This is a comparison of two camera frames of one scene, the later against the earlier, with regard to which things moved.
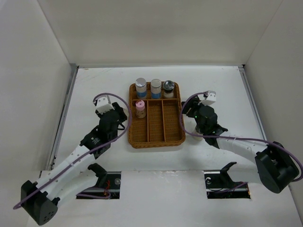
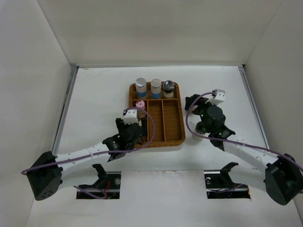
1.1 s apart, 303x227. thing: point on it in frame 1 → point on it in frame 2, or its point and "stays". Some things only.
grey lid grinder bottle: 168,86 stays
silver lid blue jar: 155,88 stays
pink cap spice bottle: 140,111 stays
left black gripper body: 113,136 → 121,126
